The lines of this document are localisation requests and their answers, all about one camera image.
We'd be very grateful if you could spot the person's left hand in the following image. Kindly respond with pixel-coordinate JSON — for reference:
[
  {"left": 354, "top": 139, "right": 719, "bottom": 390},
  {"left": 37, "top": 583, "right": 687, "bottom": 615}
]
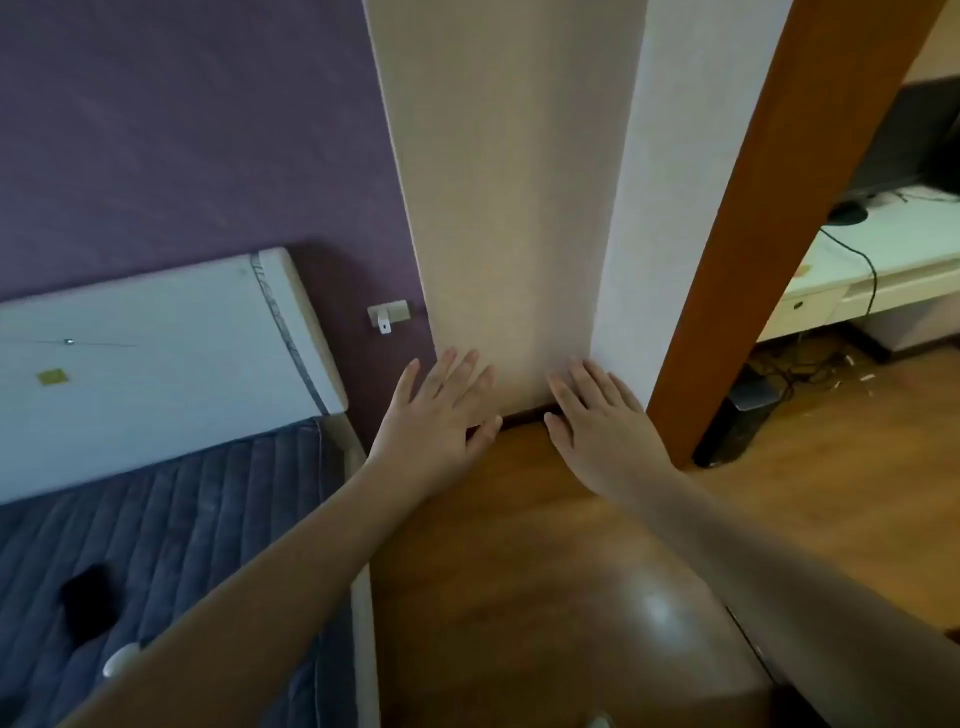
[{"left": 365, "top": 346, "right": 505, "bottom": 502}]

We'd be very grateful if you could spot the person's right hand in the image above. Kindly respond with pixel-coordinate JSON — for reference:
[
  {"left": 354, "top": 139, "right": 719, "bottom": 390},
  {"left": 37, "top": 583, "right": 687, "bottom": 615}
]
[{"left": 542, "top": 358, "right": 679, "bottom": 504}]

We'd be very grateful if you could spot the chipped dark brown baseboard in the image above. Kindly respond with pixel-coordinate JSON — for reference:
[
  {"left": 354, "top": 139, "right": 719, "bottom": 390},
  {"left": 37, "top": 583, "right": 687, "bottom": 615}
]
[{"left": 466, "top": 403, "right": 564, "bottom": 438}]

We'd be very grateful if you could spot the person's right forearm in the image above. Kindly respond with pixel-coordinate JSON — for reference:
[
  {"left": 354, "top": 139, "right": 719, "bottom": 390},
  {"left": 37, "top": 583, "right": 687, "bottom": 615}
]
[{"left": 607, "top": 468, "right": 960, "bottom": 728}]

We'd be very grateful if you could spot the person's left forearm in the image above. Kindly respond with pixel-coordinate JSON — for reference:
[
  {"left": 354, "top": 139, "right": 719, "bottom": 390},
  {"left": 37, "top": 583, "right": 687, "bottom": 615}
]
[{"left": 63, "top": 458, "right": 433, "bottom": 728}]

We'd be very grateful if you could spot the black computer tower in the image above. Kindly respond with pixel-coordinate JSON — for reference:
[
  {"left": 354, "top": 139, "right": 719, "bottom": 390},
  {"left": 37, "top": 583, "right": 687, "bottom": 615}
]
[{"left": 691, "top": 374, "right": 785, "bottom": 470}]

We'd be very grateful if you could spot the bed with blue quilt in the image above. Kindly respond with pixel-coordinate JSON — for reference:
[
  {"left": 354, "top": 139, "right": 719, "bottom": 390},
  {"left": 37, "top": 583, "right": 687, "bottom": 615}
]
[{"left": 0, "top": 418, "right": 358, "bottom": 728}]

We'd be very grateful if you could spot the white desk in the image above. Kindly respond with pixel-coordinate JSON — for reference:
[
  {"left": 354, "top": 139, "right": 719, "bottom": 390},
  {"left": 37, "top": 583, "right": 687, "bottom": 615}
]
[{"left": 755, "top": 183, "right": 960, "bottom": 354}]

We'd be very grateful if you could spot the small black object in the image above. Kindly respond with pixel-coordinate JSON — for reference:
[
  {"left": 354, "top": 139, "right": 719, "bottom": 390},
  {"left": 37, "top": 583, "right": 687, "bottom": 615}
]
[{"left": 59, "top": 563, "right": 121, "bottom": 646}]

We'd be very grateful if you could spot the small white object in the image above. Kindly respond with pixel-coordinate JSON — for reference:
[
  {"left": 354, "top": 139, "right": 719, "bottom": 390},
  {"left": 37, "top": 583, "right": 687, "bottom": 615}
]
[{"left": 101, "top": 642, "right": 144, "bottom": 680}]

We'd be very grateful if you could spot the black monitor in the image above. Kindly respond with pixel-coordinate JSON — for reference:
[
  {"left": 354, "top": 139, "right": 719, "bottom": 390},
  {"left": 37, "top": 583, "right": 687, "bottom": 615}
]
[{"left": 827, "top": 74, "right": 960, "bottom": 226}]

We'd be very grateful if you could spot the tangle of black cables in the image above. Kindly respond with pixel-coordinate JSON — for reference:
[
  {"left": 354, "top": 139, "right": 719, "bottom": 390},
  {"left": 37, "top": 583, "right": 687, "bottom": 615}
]
[{"left": 749, "top": 337, "right": 849, "bottom": 393}]

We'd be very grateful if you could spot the reddish brown door frame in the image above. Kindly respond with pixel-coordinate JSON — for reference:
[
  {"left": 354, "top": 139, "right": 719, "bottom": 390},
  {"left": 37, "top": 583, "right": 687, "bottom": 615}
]
[{"left": 646, "top": 0, "right": 950, "bottom": 470}]

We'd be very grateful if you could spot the black cable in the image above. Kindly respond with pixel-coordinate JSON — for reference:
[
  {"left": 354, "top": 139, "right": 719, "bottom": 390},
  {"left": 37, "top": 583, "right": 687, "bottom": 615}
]
[{"left": 818, "top": 227, "right": 880, "bottom": 318}]

